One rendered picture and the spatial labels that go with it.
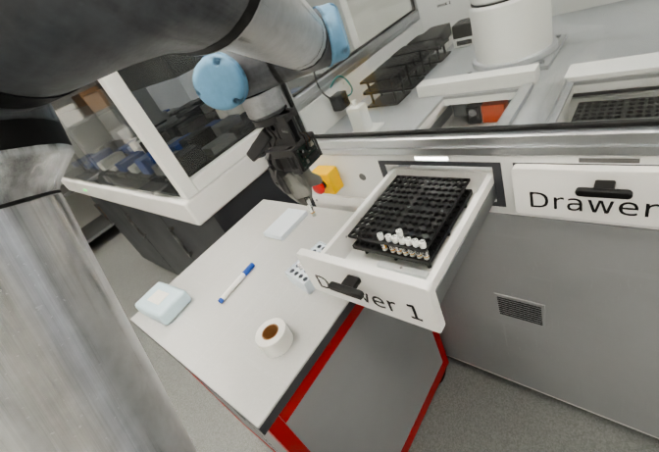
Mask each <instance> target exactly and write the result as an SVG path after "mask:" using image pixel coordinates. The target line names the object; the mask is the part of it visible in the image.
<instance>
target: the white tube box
mask: <svg viewBox="0 0 659 452"><path fill-rule="evenodd" d="M326 246H327V245H326V244H325V243H324V242H322V241H319V242H318V243H317V244H315V245H314V246H313V247H312V248H311V249H310V250H312V251H316V252H320V253H321V252H322V250H323V249H324V248H325V247H326ZM299 263H300V262H299V260H297V261H296V262H295V263H294V264H293V265H292V266H291V267H290V268H288V269H287V270H286V271H285V274H286V275H287V277H288V278H289V280H290V282H292V283H293V284H295V285H296V286H298V287H299V288H301V289H302V290H304V291H305V292H307V293H308V294H309V295H310V294H311V293H312V292H313V291H314V290H315V289H316V288H315V287H314V285H313V283H312V282H311V280H310V279H309V277H308V276H307V274H306V272H305V270H302V271H300V269H299V268H298V266H297V265H298V264H299Z"/></svg>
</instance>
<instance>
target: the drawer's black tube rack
mask: <svg viewBox="0 0 659 452"><path fill-rule="evenodd" d="M403 178H404V179H403ZM409 178H410V179H409ZM419 179H420V180H419ZM425 179H426V180H425ZM432 180H433V181H432ZM439 180H440V181H439ZM446 180H447V181H446ZM450 181H452V182H450ZM457 181H460V182H457ZM465 181H466V182H465ZM395 182H396V183H395ZM469 182H470V179H469V178H459V177H438V176H396V178H395V179H394V180H393V181H392V183H391V184H390V185H389V186H388V187H387V189H386V190H385V191H384V192H383V193H382V195H381V196H380V197H379V199H378V200H377V201H376V202H375V203H374V205H373V206H372V207H371V208H370V209H369V211H368V212H367V213H366V214H365V215H364V217H363V218H362V219H361V220H360V222H359V223H358V224H357V225H355V227H354V228H353V229H354V230H357V231H364V232H369V233H375V234H377V233H378V232H382V233H383V235H386V234H388V233H390V234H391V236H392V235H393V234H396V230H397V229H398V228H401V229H402V231H403V236H404V238H406V237H411V239H413V238H417V239H418V240H421V239H423V240H425V241H426V243H428V244H429V245H430V247H429V249H428V251H429V255H430V258H429V259H428V260H425V259H424V256H423V258H421V259H418V258H417V255H416V256H415V257H411V256H410V254H409V255H407V256H404V254H403V252H402V254H397V252H394V253H391V251H390V249H389V246H388V245H387V248H388V249H387V250H386V251H383V250H382V248H381V245H380V244H378V243H374V242H369V241H364V240H359V239H357V240H356V241H355V242H354V244H353V245H352V246H353V249H357V250H361V251H365V253H366V254H368V253H369V252H370V253H374V254H378V255H383V256H386V257H391V258H394V261H397V260H398V259H399V260H404V261H408V262H413V263H417V264H421V265H426V266H427V267H428V268H429V269H430V268H431V262H432V261H433V259H434V257H435V256H436V254H437V252H438V251H439V249H440V247H441V245H442V244H443V242H444V240H445V239H446V237H447V236H449V235H450V230H451V229H452V228H453V226H454V225H455V223H456V221H457V219H458V218H459V216H460V214H461V213H462V211H463V209H464V208H467V203H468V201H469V199H470V198H471V196H472V194H473V190H472V189H466V187H467V185H468V184H469ZM404 183H406V184H404ZM410 183H412V184H410ZM417 183H418V184H417ZM415 184H416V185H415ZM421 184H422V185H421ZM435 185H436V186H435ZM442 185H444V186H442ZM449 185H450V186H449ZM447 186H449V187H447ZM454 186H457V187H454ZM463 186H464V187H463ZM390 187H391V188H390ZM396 187H397V188H396ZM387 191H389V192H387ZM391 192H393V193H391ZM383 196H384V197H383ZM389 196H391V197H389ZM387 197H389V198H387ZM379 201H380V202H379ZM385 201H387V202H385ZM383 202H385V203H383ZM375 207H376V208H375ZM371 212H372V213H371ZM369 213H371V214H369ZM376 213H377V214H376ZM367 217H368V218H367ZM365 218H366V219H365ZM371 218H373V219H372V220H371ZM361 223H363V224H361ZM367 224H368V225H367ZM358 227H359V229H356V228H358ZM363 228H364V230H362V229H363ZM396 235H397V234H396Z"/></svg>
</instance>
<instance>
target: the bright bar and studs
mask: <svg viewBox="0 0 659 452"><path fill-rule="evenodd" d="M377 266H378V268H381V269H385V270H389V271H393V272H396V273H400V274H403V275H407V276H414V277H418V278H422V279H427V277H428V276H429V272H426V271H422V270H418V269H414V268H410V267H405V266H401V265H397V264H393V263H389V262H386V261H381V260H379V262H378V263H377Z"/></svg>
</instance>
